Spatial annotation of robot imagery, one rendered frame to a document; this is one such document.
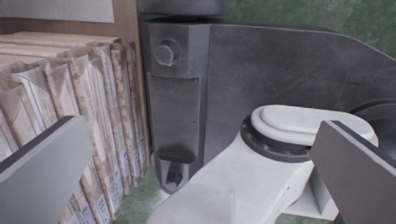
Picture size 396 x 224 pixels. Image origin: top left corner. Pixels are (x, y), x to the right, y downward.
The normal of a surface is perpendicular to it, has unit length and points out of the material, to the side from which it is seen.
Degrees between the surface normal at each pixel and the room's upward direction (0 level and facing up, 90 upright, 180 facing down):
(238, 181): 90
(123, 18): 0
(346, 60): 0
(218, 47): 0
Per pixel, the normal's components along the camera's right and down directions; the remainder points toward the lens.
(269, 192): 0.03, -0.87
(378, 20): -0.19, 0.48
